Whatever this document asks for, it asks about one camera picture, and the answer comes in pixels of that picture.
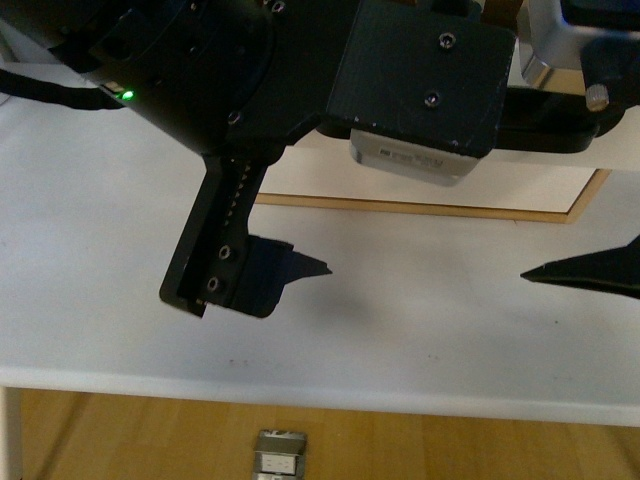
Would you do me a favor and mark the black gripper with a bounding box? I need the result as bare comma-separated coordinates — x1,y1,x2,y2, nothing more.
1,1,359,316

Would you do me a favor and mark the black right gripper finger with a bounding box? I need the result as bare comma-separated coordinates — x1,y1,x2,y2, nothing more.
520,237,639,299

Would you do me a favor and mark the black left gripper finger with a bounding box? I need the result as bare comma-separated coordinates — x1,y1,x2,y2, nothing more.
230,235,332,318

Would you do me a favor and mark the wooden drawer cabinet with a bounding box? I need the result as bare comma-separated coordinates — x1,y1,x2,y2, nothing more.
256,169,612,224

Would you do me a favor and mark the white lower drawer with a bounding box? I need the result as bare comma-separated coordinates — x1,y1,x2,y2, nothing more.
260,132,596,213

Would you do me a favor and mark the silver floor socket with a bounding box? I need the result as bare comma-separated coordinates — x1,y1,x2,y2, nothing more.
252,430,308,479

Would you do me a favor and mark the black cable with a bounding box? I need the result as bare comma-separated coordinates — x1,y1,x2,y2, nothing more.
0,68,124,112

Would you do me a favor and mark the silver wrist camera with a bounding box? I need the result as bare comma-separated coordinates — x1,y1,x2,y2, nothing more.
349,129,480,187

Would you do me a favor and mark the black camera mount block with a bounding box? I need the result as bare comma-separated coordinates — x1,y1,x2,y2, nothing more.
327,1,515,158

